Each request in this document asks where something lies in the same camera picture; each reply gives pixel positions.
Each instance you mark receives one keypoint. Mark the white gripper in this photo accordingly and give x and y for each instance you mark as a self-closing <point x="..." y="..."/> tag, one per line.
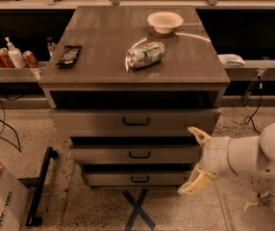
<point x="216" y="155"/>

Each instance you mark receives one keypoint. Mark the grey bottom drawer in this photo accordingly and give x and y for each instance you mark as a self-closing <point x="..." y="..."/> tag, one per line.
<point x="135" y="178"/>

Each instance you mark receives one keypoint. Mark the grey drawer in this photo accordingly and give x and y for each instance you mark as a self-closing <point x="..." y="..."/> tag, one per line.
<point x="135" y="178"/>
<point x="133" y="123"/>
<point x="147" y="154"/>

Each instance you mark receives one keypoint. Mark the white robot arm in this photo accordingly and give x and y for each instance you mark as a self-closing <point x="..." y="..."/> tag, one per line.
<point x="254" y="155"/>

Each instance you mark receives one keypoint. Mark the grey middle drawer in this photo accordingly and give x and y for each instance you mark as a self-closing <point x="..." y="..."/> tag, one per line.
<point x="147" y="154"/>

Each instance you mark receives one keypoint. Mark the grey top drawer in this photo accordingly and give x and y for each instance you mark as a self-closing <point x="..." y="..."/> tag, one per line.
<point x="133" y="123"/>

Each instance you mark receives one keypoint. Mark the grey drawer cabinet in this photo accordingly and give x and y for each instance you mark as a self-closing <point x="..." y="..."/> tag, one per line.
<point x="189" y="76"/>

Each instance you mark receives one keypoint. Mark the clear plastic bottle on floor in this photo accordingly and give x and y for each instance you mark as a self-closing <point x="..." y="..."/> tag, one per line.
<point x="268" y="193"/>

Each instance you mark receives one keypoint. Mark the white folded cloth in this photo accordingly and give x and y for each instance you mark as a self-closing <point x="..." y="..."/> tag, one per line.
<point x="230" y="60"/>

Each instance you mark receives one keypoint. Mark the grey low shelf right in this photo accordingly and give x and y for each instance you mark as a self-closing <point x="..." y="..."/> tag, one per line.
<point x="249" y="72"/>

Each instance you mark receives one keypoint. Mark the grey low shelf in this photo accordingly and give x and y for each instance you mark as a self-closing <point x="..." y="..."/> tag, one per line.
<point x="249" y="72"/>
<point x="22" y="75"/>

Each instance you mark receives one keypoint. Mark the crushed silver soda can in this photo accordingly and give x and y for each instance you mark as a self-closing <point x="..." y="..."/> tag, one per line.
<point x="144" y="55"/>

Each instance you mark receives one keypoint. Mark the white paper bowl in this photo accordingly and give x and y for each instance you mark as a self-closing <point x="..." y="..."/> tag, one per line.
<point x="165" y="22"/>

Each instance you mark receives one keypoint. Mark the black snack bar packet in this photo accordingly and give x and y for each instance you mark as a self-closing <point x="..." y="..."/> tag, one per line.
<point x="69" y="56"/>

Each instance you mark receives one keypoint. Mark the black metal floor bar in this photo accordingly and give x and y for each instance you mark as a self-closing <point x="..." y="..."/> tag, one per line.
<point x="32" y="218"/>

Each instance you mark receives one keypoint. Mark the small glass bottle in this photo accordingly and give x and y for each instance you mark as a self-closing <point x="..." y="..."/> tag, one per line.
<point x="51" y="46"/>

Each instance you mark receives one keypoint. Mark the red soda can right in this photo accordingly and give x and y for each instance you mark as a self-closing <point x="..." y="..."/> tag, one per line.
<point x="30" y="58"/>

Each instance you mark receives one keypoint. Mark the cardboard box with print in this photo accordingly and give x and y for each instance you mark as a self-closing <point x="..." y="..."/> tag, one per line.
<point x="13" y="199"/>

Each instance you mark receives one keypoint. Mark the grey low shelf left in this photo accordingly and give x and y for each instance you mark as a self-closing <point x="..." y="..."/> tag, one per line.
<point x="22" y="75"/>

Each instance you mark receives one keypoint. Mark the red soda can middle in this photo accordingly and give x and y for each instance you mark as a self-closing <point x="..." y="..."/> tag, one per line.
<point x="4" y="55"/>

